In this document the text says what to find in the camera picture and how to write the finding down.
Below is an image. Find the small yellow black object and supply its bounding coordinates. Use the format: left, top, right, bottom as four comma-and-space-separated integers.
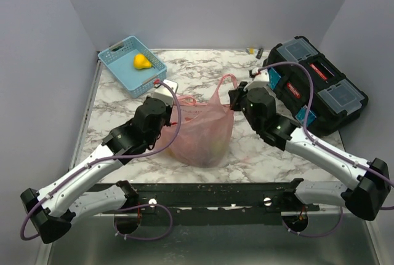
246, 47, 264, 59

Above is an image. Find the green fake fruit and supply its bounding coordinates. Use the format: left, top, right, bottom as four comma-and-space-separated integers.
207, 140, 228, 161

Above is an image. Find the blue plastic basket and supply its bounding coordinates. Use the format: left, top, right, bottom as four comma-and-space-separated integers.
98, 36, 167, 98

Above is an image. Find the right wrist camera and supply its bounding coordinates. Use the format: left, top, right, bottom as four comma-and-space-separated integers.
244, 68, 270, 91

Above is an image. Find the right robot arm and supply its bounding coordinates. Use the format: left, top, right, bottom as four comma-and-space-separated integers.
228, 82, 391, 221

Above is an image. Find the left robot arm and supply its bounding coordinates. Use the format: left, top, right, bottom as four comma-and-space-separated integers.
20, 94, 175, 244

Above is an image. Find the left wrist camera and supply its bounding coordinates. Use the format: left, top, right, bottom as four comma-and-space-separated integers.
152, 79, 179, 106

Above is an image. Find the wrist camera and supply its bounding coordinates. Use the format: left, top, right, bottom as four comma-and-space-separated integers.
152, 79, 179, 106
244, 68, 270, 91

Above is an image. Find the black toolbox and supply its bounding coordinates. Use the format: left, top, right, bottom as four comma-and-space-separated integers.
263, 36, 369, 137

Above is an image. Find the pink plastic bag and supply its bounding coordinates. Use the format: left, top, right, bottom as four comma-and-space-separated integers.
155, 74, 238, 167

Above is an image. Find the yellow fake pear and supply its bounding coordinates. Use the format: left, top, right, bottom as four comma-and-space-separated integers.
133, 53, 153, 70

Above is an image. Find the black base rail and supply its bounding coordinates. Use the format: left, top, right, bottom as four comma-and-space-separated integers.
89, 181, 348, 227

